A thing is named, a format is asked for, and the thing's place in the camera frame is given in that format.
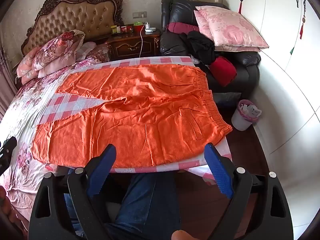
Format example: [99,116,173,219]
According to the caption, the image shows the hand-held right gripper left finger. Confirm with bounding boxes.
[28,144,118,240]

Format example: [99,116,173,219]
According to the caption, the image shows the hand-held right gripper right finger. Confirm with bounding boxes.
[204,142,293,240]

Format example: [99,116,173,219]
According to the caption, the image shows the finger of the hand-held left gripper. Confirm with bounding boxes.
[0,137,17,175]

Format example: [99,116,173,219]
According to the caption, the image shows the orange pants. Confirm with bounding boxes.
[30,64,233,168]

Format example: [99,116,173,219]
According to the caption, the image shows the person's left hand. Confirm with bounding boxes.
[0,185,16,230]

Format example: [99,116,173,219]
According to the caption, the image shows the person's right hand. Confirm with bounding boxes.
[171,230,198,240]

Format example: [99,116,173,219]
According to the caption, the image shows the floral bed sheet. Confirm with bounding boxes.
[0,60,83,220]

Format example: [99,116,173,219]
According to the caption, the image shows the white trash bin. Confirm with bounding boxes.
[231,99,262,131]

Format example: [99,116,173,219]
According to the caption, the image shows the person's legs in jeans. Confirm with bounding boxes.
[64,172,182,240]

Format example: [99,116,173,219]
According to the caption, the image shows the pink white checked cloth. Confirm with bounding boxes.
[37,56,233,184]

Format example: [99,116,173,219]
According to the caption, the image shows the patterned curtain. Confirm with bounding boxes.
[0,45,18,110]

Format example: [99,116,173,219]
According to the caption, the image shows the pale pink floral bed pillow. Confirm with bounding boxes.
[16,52,75,84]

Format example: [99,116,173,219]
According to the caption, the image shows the red garment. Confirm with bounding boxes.
[209,56,237,87]

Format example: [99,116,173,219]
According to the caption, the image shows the dark floral pillow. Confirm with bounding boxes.
[86,44,112,63]

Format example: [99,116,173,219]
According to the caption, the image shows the folded floral quilt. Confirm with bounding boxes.
[32,29,86,72]

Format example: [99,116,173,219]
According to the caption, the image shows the small checked pillow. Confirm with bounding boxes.
[75,42,97,60]

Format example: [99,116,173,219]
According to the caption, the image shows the black clothes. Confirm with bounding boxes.
[180,31,217,65]

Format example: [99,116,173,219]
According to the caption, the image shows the dark wooden nightstand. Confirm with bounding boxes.
[96,27,162,60]

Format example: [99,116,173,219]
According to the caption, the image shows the white wardrobe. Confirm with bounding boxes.
[222,0,320,230]

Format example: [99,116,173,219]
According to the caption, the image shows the large pink floral pillow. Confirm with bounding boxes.
[194,10,262,53]
[195,5,270,49]

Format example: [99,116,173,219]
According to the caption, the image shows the maroon cushion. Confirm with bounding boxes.
[167,22,200,34]

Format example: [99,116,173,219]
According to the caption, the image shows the tufted carved wooden headboard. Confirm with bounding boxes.
[20,0,125,55]

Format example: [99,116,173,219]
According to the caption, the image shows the black leather armchair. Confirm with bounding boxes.
[160,0,262,108]

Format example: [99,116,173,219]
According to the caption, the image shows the white cable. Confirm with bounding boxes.
[139,17,148,58]

